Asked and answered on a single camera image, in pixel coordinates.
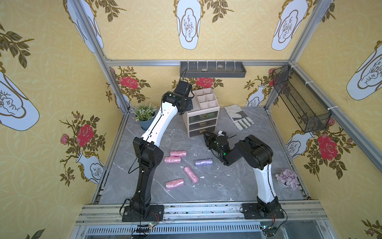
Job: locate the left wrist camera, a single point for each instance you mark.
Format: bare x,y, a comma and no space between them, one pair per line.
183,88

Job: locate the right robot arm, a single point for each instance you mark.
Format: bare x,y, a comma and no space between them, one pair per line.
259,156

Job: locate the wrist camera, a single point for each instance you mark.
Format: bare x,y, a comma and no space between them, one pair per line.
183,88
222,133

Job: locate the beige drawer organizer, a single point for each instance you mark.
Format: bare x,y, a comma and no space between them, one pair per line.
204,115

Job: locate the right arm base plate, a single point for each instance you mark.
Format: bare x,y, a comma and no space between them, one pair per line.
262,211

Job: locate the black wire mesh basket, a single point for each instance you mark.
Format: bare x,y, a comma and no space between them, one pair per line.
310,113

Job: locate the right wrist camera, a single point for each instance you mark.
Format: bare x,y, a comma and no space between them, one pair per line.
222,133

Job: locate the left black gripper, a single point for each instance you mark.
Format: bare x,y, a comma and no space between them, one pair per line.
185,105

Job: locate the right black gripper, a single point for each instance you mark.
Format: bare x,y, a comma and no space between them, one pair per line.
211,140

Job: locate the grey work glove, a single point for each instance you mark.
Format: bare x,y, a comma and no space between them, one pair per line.
239,117

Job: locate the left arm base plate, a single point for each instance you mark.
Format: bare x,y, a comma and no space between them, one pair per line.
154,213

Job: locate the potted green plant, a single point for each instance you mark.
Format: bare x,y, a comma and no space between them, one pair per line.
144,115

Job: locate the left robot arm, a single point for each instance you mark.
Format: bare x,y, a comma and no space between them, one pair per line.
148,152

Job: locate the pink trash bag roll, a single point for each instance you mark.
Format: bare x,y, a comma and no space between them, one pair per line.
174,184
172,159
180,153
193,177

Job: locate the purple trash bag roll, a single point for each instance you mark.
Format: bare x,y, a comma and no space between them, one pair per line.
203,162

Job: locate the grey wall shelf tray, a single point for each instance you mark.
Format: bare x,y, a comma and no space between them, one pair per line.
212,69

